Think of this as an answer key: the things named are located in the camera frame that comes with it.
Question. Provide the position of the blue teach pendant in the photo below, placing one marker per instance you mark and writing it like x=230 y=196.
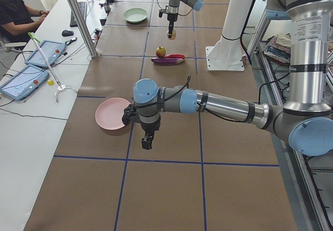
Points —
x=26 y=81
x=51 y=49

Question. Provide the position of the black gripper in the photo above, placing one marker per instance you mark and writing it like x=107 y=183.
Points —
x=149 y=127
x=171 y=16

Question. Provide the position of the person in black shirt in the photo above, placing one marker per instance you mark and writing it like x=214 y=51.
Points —
x=18 y=19

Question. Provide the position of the near blue teach pendant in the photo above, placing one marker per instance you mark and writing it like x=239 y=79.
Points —
x=26 y=81

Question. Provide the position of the pink plastic plate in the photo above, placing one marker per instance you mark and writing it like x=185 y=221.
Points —
x=109 y=113

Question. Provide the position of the aluminium frame post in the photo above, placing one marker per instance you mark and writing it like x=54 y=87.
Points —
x=87 y=26

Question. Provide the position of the black computer mouse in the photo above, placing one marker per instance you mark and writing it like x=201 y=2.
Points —
x=66 y=33

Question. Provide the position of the white reacher grabber stick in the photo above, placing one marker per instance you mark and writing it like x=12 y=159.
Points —
x=61 y=87

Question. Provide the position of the far blue teach pendant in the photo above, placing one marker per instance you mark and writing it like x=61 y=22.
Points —
x=51 y=49

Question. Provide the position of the green plastic plate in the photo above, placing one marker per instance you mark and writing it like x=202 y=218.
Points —
x=135 y=15

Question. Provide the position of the white camera stand base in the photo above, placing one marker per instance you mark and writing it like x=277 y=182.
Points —
x=226 y=54

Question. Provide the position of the red yellow pomegranate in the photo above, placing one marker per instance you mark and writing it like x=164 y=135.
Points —
x=160 y=52

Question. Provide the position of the red chili pepper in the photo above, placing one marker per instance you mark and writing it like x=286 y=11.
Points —
x=178 y=56

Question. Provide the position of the pale green peach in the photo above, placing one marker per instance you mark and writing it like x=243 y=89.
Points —
x=171 y=36

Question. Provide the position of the purple eggplant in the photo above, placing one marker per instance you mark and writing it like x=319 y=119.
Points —
x=167 y=61

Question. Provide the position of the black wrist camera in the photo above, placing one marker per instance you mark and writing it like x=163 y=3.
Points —
x=130 y=115

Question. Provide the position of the yellow small cap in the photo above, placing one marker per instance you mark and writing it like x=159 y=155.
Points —
x=50 y=82

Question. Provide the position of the stack of books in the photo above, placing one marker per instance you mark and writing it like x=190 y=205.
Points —
x=278 y=48

